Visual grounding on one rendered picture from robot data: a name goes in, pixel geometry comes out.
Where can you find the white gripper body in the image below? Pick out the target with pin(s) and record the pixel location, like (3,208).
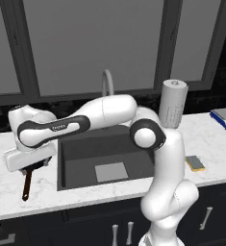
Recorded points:
(28,158)

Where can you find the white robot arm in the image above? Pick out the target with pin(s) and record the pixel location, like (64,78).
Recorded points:
(164,166)

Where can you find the dark grey sink basin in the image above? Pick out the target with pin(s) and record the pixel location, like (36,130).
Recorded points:
(85,160)

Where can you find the yellow sponge with grey top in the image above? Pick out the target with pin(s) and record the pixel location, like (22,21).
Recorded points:
(195,163)

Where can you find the dark drawer front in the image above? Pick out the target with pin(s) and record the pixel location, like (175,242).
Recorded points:
(28,232)

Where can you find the dark cupboard door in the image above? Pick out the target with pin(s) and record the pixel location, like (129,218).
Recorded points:
(135,224)
(217,217)
(92,229)

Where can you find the curved silver tap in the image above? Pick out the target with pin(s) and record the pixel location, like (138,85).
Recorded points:
(107,81)

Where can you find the grey framed window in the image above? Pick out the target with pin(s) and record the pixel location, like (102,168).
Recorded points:
(95,48)

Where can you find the white paper towel roll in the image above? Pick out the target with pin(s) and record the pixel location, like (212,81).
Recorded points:
(172,104)

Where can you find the blue and white kitchen scale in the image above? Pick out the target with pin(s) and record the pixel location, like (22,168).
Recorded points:
(225,118)

